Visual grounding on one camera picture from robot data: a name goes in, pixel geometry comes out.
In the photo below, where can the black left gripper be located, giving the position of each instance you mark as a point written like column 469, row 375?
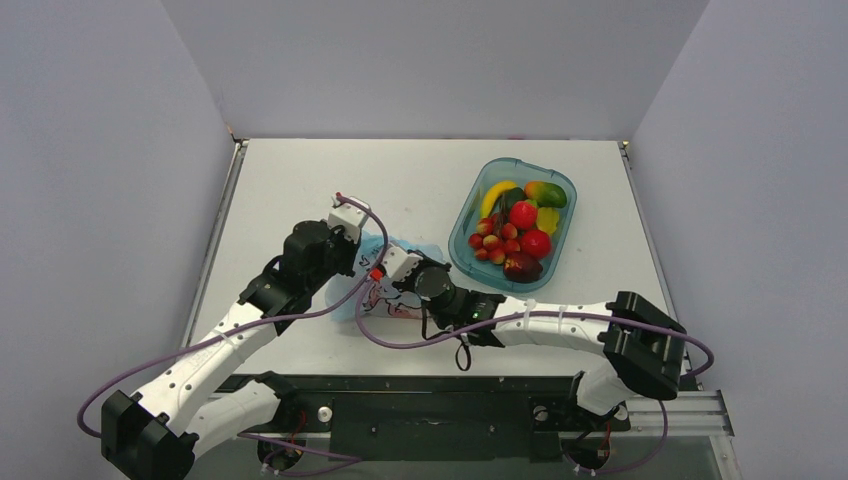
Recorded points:
column 352, row 249

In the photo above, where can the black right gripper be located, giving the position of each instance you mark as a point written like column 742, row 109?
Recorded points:
column 404, row 287

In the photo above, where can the light blue plastic bag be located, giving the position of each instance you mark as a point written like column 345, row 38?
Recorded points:
column 382, row 300

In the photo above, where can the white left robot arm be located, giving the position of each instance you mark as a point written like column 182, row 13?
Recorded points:
column 159, row 431

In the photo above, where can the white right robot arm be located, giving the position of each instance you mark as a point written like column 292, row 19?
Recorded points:
column 641, row 346

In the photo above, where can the fake cherry bunch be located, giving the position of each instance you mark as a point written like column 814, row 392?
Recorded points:
column 492, row 240

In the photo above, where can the dark red fake fruit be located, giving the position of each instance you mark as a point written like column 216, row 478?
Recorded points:
column 520, row 267

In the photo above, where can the yellow fake banana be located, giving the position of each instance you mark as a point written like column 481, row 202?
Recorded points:
column 493, row 194

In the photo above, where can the red fake apple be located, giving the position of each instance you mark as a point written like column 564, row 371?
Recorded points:
column 535, row 243

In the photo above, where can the red fake strawberry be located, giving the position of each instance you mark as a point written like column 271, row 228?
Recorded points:
column 523, row 214

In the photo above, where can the yellow fake starfruit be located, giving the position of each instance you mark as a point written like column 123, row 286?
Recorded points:
column 547, row 220

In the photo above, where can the green orange fake mango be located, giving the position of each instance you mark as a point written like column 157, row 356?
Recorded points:
column 546, row 194

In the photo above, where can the teal plastic fruit tray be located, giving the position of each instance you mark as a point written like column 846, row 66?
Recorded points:
column 521, row 173

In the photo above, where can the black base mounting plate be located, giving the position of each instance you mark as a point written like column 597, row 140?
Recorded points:
column 439, row 418

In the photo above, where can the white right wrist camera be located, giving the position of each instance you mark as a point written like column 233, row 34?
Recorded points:
column 397, row 262

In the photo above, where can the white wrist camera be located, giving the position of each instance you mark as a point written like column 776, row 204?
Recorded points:
column 348, row 215
column 397, row 262

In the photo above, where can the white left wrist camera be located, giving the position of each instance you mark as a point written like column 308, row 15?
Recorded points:
column 348, row 215

